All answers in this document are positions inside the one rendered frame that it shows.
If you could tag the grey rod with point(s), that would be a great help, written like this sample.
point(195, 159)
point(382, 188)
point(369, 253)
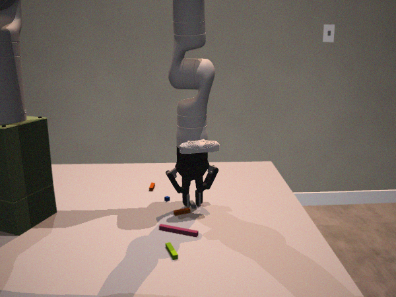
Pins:
point(192, 204)

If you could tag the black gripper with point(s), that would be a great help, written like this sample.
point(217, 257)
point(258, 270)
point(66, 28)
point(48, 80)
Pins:
point(192, 167)

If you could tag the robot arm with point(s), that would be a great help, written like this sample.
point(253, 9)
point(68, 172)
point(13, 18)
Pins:
point(195, 74)

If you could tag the lime green rod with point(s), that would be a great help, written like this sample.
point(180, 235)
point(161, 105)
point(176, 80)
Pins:
point(171, 251)

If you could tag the pink long rod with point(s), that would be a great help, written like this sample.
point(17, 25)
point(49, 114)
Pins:
point(178, 230)

